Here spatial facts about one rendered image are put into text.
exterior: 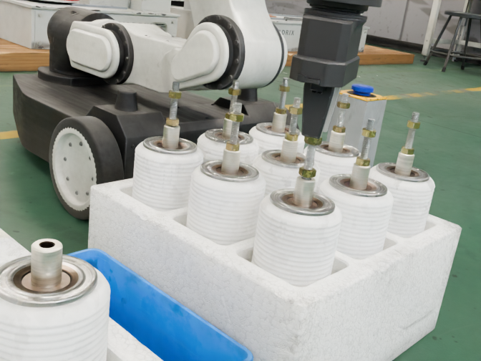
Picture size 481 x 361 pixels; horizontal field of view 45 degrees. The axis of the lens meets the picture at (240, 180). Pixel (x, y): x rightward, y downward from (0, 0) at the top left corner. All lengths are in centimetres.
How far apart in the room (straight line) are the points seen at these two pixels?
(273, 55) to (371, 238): 53
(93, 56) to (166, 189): 69
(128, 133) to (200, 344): 55
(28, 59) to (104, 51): 130
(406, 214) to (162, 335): 37
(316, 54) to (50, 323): 35
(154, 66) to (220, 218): 66
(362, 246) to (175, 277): 24
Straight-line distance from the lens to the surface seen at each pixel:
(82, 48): 147
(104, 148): 109
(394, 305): 81
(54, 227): 116
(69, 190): 122
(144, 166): 80
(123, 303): 78
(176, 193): 80
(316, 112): 62
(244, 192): 71
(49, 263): 45
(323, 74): 58
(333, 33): 59
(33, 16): 275
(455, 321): 105
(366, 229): 74
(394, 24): 649
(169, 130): 81
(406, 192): 83
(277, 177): 79
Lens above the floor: 48
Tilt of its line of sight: 19 degrees down
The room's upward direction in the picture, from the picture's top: 8 degrees clockwise
